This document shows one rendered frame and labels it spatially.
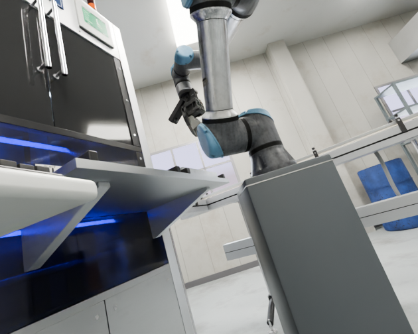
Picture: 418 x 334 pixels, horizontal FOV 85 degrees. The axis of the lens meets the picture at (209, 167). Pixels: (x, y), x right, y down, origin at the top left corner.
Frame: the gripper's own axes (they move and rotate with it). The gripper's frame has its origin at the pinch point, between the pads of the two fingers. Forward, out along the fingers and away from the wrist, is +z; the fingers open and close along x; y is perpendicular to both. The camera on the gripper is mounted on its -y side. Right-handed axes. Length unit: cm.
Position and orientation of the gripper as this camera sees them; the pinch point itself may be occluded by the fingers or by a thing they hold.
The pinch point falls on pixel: (194, 134)
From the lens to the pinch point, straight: 100.9
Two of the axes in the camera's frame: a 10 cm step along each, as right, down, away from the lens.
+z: 2.9, 9.2, -2.6
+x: 4.6, 1.0, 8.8
